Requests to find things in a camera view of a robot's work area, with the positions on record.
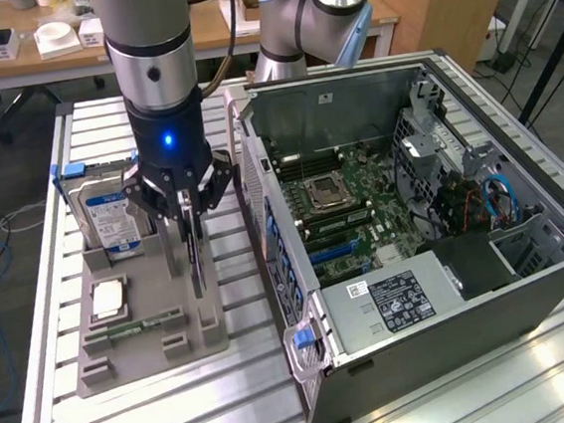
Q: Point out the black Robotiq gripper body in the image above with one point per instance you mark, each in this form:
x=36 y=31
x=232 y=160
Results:
x=170 y=142

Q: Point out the Nvidia graphics card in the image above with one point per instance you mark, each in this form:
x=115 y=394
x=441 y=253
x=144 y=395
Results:
x=196 y=269

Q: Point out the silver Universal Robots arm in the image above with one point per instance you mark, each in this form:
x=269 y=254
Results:
x=145 y=34

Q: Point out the hard disk in blue caddy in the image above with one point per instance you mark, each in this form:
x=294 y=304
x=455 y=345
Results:
x=108 y=223

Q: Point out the black RAM slot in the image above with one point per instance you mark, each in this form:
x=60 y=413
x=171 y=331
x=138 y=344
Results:
x=331 y=214
x=307 y=158
x=339 y=228
x=333 y=218
x=308 y=162
x=310 y=166
x=336 y=222
x=312 y=170

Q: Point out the grey parts rack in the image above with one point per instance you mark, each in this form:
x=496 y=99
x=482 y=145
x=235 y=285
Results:
x=170 y=297

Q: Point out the metal CPU socket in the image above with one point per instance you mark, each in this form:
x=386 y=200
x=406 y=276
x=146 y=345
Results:
x=325 y=192

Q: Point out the silver CPU chip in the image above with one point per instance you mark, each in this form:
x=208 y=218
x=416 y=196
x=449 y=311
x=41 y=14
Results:
x=108 y=300

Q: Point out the black expansion slot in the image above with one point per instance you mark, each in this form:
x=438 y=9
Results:
x=327 y=241

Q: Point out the green RAM stick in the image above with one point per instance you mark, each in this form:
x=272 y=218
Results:
x=133 y=327

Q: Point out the blue expansion slot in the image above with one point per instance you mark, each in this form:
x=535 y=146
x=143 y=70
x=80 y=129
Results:
x=333 y=253

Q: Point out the small white box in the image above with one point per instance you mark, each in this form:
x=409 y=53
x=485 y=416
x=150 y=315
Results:
x=90 y=32

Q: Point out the white paper stack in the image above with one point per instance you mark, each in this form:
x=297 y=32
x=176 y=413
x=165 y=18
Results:
x=249 y=24

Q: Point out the black office chair base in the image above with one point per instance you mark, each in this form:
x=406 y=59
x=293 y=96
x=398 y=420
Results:
x=19 y=104

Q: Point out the wooden desk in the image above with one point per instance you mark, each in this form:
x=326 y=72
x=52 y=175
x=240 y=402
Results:
x=8 y=68

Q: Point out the blue case latch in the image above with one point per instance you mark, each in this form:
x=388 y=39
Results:
x=303 y=340

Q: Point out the silver chipset heatsink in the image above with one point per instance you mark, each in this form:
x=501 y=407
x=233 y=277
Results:
x=391 y=255

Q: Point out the green motherboard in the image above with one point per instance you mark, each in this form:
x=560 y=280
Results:
x=403 y=225

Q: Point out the grey cup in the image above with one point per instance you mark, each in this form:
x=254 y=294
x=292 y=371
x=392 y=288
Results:
x=22 y=2

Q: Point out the grey power supply unit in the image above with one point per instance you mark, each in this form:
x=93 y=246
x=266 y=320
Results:
x=372 y=323

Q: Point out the open grey PC case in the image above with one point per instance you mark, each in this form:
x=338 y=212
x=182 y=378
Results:
x=426 y=357

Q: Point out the wooden cabinet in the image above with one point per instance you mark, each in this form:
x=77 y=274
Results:
x=472 y=3

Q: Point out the black slanted pole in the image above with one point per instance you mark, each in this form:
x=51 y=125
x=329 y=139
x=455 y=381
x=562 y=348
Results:
x=548 y=46

